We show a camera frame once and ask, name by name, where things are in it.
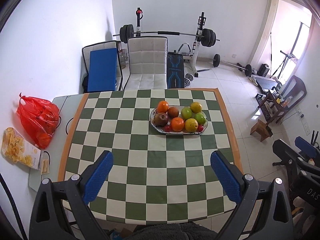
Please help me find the red cherry tomato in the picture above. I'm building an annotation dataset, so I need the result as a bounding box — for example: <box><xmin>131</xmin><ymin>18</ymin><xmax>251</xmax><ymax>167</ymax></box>
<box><xmin>197</xmin><ymin>125</ymin><xmax>203</xmax><ymax>132</ymax></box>
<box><xmin>164</xmin><ymin>125</ymin><xmax>172</xmax><ymax>133</ymax></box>

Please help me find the yellow lemon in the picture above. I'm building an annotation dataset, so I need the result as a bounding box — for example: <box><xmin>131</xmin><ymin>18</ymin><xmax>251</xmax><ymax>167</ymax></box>
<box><xmin>184</xmin><ymin>118</ymin><xmax>199</xmax><ymax>133</ymax></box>
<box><xmin>190</xmin><ymin>101</ymin><xmax>202</xmax><ymax>114</ymax></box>

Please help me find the green apple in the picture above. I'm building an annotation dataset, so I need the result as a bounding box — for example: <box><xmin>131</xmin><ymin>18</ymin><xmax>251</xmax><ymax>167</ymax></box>
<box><xmin>181</xmin><ymin>107</ymin><xmax>193</xmax><ymax>120</ymax></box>
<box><xmin>194</xmin><ymin>112</ymin><xmax>207</xmax><ymax>125</ymax></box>

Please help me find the orange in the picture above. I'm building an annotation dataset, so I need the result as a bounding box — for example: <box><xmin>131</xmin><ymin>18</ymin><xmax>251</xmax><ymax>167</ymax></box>
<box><xmin>157</xmin><ymin>100</ymin><xmax>169</xmax><ymax>113</ymax></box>
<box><xmin>170</xmin><ymin>117</ymin><xmax>184</xmax><ymax>132</ymax></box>

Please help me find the dark red apple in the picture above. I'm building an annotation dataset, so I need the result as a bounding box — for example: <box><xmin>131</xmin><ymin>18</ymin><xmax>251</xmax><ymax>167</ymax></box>
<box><xmin>153</xmin><ymin>113</ymin><xmax>169</xmax><ymax>127</ymax></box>

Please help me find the brown red round fruit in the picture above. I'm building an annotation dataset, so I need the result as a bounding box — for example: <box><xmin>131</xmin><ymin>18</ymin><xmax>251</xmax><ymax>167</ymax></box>
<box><xmin>167</xmin><ymin>107</ymin><xmax>180</xmax><ymax>119</ymax></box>

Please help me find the orange bottom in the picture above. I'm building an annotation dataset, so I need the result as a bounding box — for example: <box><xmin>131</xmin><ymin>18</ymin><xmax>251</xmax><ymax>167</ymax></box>
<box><xmin>157</xmin><ymin>100</ymin><xmax>169</xmax><ymax>113</ymax></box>

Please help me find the green white checkered tablecloth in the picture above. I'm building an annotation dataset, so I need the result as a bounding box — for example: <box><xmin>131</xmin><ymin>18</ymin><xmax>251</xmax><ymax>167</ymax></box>
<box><xmin>57</xmin><ymin>89</ymin><xmax>241</xmax><ymax>224</ymax></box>

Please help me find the black fleece clothed person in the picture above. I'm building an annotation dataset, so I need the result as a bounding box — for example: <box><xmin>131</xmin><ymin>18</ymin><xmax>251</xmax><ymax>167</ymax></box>
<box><xmin>125</xmin><ymin>222</ymin><xmax>217</xmax><ymax>240</ymax></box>

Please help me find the small wooden stool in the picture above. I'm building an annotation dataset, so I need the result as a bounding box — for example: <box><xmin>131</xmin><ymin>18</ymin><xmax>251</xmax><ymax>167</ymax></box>
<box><xmin>250</xmin><ymin>120</ymin><xmax>273</xmax><ymax>142</ymax></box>

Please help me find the yellow snack box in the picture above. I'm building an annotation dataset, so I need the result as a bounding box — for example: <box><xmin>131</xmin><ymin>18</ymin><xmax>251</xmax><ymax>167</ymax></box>
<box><xmin>1</xmin><ymin>127</ymin><xmax>41</xmax><ymax>170</ymax></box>

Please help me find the red plastic bag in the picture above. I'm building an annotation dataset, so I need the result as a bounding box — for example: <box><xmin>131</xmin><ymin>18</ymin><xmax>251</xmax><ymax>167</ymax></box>
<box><xmin>17</xmin><ymin>93</ymin><xmax>59</xmax><ymax>150</ymax></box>

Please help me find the floral oval ceramic plate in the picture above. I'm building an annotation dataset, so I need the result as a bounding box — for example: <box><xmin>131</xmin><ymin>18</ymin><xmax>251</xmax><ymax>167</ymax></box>
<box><xmin>150</xmin><ymin>107</ymin><xmax>208</xmax><ymax>135</ymax></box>

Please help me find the blue folded mat chair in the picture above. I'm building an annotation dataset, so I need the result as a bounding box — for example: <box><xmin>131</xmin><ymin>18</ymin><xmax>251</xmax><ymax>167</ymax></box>
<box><xmin>82</xmin><ymin>40</ymin><xmax>123</xmax><ymax>93</ymax></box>

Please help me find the barbell on floor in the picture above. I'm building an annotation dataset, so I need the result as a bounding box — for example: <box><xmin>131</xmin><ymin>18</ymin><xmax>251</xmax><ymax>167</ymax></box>
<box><xmin>213</xmin><ymin>54</ymin><xmax>253</xmax><ymax>77</ymax></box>

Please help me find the black blue exercise board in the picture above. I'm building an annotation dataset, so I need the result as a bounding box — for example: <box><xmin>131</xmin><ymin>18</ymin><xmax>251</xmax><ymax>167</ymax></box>
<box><xmin>167</xmin><ymin>52</ymin><xmax>184</xmax><ymax>89</ymax></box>

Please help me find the white weight rack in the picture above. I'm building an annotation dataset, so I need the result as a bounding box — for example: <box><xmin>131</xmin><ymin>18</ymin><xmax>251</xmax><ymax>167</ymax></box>
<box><xmin>180</xmin><ymin>12</ymin><xmax>216</xmax><ymax>77</ymax></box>

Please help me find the white padded chair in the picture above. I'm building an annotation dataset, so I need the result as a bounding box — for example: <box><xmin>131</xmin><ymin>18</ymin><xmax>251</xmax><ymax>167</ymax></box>
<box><xmin>124</xmin><ymin>36</ymin><xmax>168</xmax><ymax>90</ymax></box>

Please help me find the barbell on rack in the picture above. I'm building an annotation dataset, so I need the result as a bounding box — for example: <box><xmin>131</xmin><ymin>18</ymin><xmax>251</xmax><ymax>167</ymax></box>
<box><xmin>113</xmin><ymin>24</ymin><xmax>220</xmax><ymax>47</ymax></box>

